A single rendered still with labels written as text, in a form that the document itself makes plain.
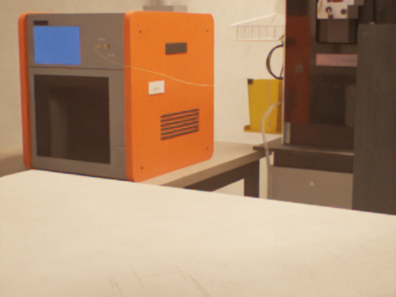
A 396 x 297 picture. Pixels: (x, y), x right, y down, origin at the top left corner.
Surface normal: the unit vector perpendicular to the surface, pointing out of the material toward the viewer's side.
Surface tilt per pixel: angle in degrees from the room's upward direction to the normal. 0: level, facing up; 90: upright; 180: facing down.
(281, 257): 0
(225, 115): 90
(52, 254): 0
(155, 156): 90
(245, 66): 90
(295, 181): 90
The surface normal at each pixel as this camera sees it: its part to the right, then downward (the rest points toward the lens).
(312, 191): -0.50, 0.14
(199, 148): 0.87, 0.08
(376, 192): -0.73, 0.11
